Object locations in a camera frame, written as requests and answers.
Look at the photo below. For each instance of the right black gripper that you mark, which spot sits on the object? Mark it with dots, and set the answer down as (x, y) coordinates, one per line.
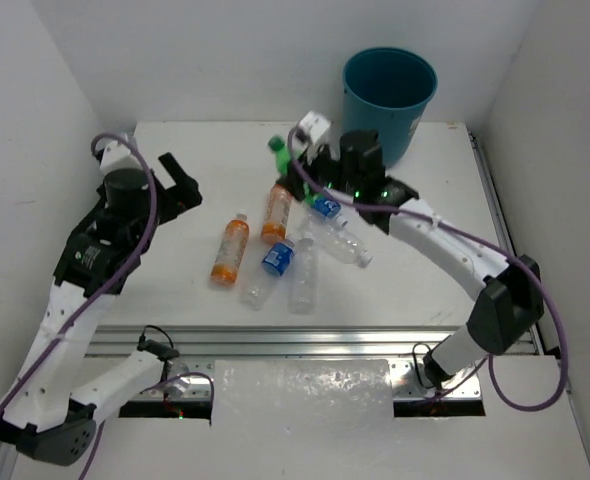
(311, 160)

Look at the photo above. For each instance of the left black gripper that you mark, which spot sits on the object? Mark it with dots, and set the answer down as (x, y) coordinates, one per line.
(173, 192)

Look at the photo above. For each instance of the green plastic bottle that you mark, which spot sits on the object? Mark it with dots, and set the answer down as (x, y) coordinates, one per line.
(277, 146)

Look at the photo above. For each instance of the blue label bottle front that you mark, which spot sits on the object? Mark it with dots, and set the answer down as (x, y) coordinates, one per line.
(268, 273)

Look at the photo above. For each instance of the blue label bottle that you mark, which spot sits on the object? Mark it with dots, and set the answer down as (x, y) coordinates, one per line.
(268, 273)
(326, 211)

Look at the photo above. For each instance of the orange bottle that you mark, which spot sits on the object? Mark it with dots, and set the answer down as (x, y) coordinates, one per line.
(231, 251)
(277, 214)

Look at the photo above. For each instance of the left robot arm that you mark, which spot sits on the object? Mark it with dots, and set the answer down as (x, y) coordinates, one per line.
(48, 418)

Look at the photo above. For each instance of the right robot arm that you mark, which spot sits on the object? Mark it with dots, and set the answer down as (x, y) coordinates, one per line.
(506, 290)

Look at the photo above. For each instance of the teal plastic bin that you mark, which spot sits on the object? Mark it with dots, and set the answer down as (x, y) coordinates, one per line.
(387, 89)

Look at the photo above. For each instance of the blue label bottle back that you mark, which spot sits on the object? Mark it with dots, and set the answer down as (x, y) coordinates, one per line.
(326, 211)

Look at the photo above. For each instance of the clear bottle diagonal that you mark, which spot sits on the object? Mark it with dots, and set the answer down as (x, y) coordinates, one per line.
(338, 242)

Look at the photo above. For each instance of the clear bottle upright front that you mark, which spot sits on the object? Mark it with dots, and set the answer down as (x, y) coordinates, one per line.
(305, 265)

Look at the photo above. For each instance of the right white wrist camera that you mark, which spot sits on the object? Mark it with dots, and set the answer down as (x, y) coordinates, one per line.
(313, 130)

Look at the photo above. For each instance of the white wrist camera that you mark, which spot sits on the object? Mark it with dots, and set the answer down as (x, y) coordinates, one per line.
(313, 130)
(112, 155)

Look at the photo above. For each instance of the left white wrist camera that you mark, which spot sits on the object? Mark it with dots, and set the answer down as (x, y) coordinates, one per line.
(112, 155)

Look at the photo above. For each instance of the aluminium frame rail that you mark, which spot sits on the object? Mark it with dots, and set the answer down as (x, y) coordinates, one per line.
(267, 394)

